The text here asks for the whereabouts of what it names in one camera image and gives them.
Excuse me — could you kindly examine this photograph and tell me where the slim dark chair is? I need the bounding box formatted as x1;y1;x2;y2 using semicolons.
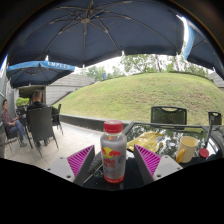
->
51;103;64;135

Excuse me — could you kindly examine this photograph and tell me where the flat round red coaster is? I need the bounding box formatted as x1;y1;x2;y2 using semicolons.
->
198;148;210;159

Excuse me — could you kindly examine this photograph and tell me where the yellow foil bag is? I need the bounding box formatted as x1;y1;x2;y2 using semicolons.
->
126;130;165;154

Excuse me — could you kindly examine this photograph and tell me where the person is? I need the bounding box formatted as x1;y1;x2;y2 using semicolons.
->
25;89;59;116
0;98;28;148

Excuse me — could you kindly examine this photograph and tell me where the blue-rimmed dark parasol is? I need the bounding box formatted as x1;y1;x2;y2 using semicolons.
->
5;60;76;89

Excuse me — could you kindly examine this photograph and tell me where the dark wicker chair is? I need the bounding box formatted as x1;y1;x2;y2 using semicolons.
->
26;106;60;156

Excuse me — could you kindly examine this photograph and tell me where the large dark blue parasol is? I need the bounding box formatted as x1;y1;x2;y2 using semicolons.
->
6;0;186;68

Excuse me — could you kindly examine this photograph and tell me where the wide black plastic chair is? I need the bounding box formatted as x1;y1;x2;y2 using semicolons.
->
150;105;188;130

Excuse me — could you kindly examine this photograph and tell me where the grey building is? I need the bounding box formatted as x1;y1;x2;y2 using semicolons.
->
18;73;96;106
208;71;224;92

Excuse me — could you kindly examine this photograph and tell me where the red-capped drink bottle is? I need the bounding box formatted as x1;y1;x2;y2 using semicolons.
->
99;119;128;184

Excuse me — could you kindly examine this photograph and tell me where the low dark stone wall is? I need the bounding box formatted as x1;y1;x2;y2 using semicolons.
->
59;113;133;133

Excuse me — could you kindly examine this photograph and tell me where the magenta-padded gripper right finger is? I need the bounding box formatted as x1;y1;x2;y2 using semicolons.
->
133;144;184;185

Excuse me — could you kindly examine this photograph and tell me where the grey parasol pole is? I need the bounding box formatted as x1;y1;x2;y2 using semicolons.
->
203;116;216;148

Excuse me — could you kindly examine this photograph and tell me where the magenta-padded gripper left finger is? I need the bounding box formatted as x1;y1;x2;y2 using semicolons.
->
45;144;98;187

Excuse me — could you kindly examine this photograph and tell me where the cream mug with yellow handle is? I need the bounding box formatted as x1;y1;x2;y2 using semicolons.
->
175;135;199;164

